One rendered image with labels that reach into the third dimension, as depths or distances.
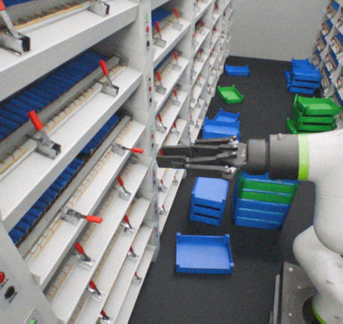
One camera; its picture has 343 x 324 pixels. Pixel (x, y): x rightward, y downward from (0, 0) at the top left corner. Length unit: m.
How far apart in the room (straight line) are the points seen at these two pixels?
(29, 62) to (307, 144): 0.49
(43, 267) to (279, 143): 0.53
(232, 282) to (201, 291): 0.17
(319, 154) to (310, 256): 0.59
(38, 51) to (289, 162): 0.47
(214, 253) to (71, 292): 1.02
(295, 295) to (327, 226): 0.71
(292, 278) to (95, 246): 0.80
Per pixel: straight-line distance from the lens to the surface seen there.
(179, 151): 0.65
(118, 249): 1.10
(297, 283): 1.30
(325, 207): 0.59
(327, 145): 0.57
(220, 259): 1.67
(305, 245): 1.11
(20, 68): 0.47
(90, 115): 0.68
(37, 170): 0.55
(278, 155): 0.56
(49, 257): 0.66
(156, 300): 1.55
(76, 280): 0.84
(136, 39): 0.88
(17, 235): 0.67
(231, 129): 2.51
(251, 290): 1.62
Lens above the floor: 1.41
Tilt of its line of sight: 38 degrees down
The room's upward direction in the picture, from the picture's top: straight up
